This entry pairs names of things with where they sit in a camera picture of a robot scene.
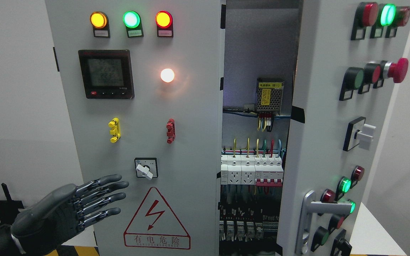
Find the grey cabinet door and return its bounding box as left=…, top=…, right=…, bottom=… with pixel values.
left=277, top=0, right=410, bottom=256
left=46, top=0, right=226, bottom=256

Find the red terminal connector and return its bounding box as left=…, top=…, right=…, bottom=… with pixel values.
left=166, top=118, right=176, bottom=144

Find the white glowing lamp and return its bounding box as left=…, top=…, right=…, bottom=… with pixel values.
left=160, top=68, right=175, bottom=83

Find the white socket breaker row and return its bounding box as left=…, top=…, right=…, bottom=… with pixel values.
left=221, top=154, right=284, bottom=187

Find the metal mesh power supply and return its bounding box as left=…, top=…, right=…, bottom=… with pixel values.
left=256, top=77, right=284, bottom=113

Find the yellow terminal connector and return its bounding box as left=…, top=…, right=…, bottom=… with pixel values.
left=108, top=118, right=121, bottom=144

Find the lower relay terminal row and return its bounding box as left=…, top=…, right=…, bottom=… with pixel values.
left=217, top=202, right=280, bottom=242

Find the red electric warning sticker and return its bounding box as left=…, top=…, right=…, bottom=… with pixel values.
left=123, top=187, right=191, bottom=250

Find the black digital power meter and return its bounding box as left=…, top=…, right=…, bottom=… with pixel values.
left=78, top=49, right=135, bottom=99

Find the red indicator lamp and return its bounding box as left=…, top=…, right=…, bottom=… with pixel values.
left=155, top=10, right=173, bottom=29

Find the green indicator lamp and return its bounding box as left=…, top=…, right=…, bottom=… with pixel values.
left=123, top=10, right=141, bottom=29

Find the yellow indicator lamp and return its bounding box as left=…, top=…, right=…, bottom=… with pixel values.
left=90, top=11, right=108, bottom=29

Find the red mushroom emergency button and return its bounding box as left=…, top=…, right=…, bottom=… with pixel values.
left=380, top=57, right=409, bottom=83

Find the silver door handle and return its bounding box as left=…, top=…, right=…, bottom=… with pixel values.
left=295, top=191, right=352, bottom=255

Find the white rotary switch right door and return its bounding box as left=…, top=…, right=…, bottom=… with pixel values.
left=343, top=116, right=376, bottom=152

